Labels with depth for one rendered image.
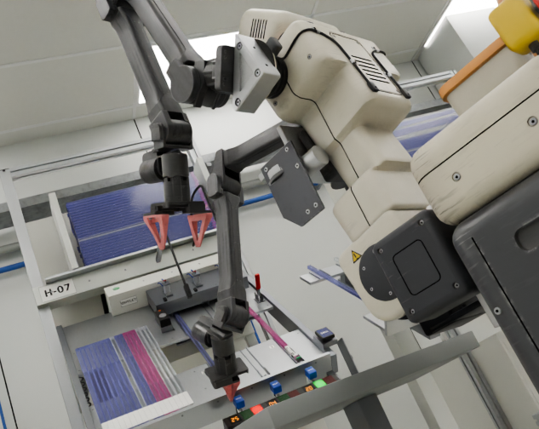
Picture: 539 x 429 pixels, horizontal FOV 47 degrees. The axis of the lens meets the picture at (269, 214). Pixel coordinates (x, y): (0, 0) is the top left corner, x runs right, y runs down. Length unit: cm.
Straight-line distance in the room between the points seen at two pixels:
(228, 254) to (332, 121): 56
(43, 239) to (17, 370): 135
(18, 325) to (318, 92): 291
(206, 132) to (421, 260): 362
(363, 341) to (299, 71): 301
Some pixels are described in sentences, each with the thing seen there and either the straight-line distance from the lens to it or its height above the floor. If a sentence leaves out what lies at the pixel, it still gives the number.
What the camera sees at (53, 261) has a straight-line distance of 255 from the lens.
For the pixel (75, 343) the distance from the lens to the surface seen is 219.
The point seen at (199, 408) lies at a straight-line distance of 173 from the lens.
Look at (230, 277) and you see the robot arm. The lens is 163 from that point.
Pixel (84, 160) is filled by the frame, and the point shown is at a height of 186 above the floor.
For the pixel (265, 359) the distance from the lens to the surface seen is 188.
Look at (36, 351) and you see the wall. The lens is 382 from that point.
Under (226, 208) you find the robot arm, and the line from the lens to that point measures 171.
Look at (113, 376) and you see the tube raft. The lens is 194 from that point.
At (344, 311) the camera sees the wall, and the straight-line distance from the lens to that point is 411.
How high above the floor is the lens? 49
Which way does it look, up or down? 21 degrees up
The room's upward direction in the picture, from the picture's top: 25 degrees counter-clockwise
